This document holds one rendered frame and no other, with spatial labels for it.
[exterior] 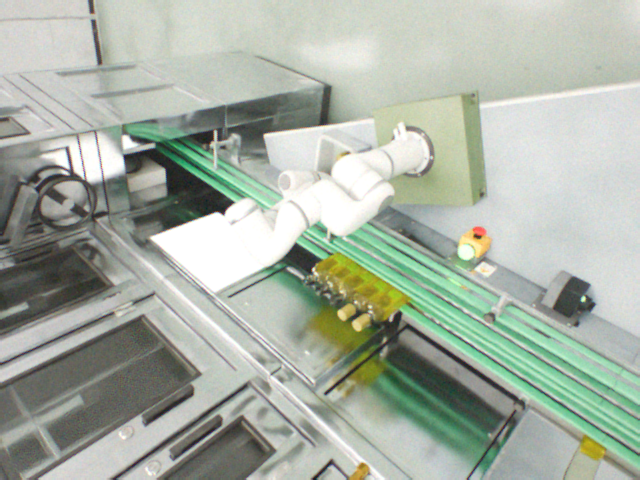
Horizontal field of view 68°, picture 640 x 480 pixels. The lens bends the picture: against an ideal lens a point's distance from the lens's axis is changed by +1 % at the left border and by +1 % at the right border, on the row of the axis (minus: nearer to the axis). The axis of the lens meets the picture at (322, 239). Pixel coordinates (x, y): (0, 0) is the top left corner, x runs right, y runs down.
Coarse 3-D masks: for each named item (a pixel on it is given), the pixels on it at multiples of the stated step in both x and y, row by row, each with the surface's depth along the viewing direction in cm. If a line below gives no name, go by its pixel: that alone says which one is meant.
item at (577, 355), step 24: (384, 240) 149; (408, 264) 140; (432, 264) 141; (456, 288) 133; (480, 288) 134; (504, 312) 127; (528, 336) 120; (552, 336) 122; (576, 360) 115; (600, 360) 116; (624, 384) 111
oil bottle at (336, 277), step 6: (348, 264) 154; (354, 264) 155; (336, 270) 151; (342, 270) 151; (348, 270) 151; (354, 270) 152; (330, 276) 148; (336, 276) 148; (342, 276) 149; (348, 276) 149; (330, 282) 147; (336, 282) 147; (336, 288) 148
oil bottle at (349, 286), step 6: (360, 270) 152; (366, 270) 153; (354, 276) 149; (360, 276) 150; (366, 276) 150; (372, 276) 150; (342, 282) 146; (348, 282) 146; (354, 282) 147; (360, 282) 147; (366, 282) 148; (342, 288) 145; (348, 288) 144; (354, 288) 144; (348, 294) 144; (348, 300) 145
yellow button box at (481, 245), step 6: (468, 234) 141; (474, 234) 140; (462, 240) 140; (468, 240) 139; (474, 240) 138; (480, 240) 139; (486, 240) 139; (474, 246) 138; (480, 246) 137; (486, 246) 140; (456, 252) 143; (480, 252) 138; (486, 252) 143; (474, 258) 140; (480, 258) 141
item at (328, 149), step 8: (320, 136) 163; (320, 144) 165; (328, 144) 168; (336, 144) 159; (344, 144) 158; (320, 152) 167; (328, 152) 170; (336, 152) 170; (352, 152) 155; (320, 160) 169; (328, 160) 172; (336, 160) 172; (320, 168) 171; (328, 168) 174
